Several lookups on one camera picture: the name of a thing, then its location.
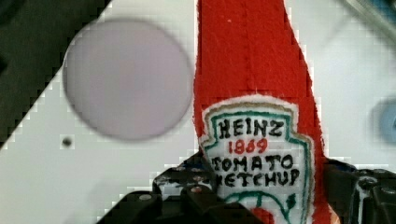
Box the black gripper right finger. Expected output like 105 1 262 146
324 160 396 224

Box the blue cup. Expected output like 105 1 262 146
373 99 396 145

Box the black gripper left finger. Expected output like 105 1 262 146
97 152 263 224

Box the red plush ketchup bottle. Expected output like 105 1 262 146
194 0 332 224

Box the purple round plate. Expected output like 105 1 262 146
64 21 192 141

